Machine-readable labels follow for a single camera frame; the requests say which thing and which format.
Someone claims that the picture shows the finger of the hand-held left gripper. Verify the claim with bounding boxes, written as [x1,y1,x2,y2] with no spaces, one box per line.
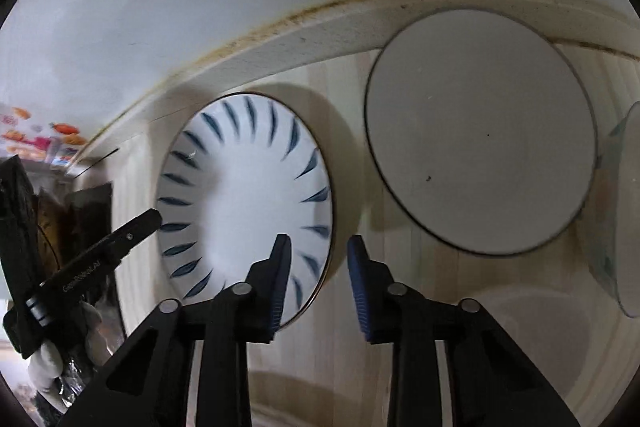
[27,208,164,314]

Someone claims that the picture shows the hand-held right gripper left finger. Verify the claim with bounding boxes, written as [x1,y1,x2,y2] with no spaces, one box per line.
[57,234,293,427]

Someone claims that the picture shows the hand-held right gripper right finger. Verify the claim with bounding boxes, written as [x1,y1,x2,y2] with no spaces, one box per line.
[347,234,581,427]

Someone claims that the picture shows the white plate blue leaf pattern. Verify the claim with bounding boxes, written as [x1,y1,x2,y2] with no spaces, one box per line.
[156,93,337,330]

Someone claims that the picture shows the person's left hand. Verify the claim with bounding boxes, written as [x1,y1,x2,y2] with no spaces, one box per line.
[27,300,106,392]

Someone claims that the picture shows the colourful snack packets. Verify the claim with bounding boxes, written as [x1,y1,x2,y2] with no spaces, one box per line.
[0,107,88,168]

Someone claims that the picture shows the plain white bowl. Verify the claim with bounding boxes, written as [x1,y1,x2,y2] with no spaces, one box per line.
[450,284,626,427]

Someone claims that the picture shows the plain white plate dark rim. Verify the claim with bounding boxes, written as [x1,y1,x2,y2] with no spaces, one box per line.
[364,8,599,257]

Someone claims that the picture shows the clear glass bowl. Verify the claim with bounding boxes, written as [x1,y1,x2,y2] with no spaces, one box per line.
[575,101,640,319]

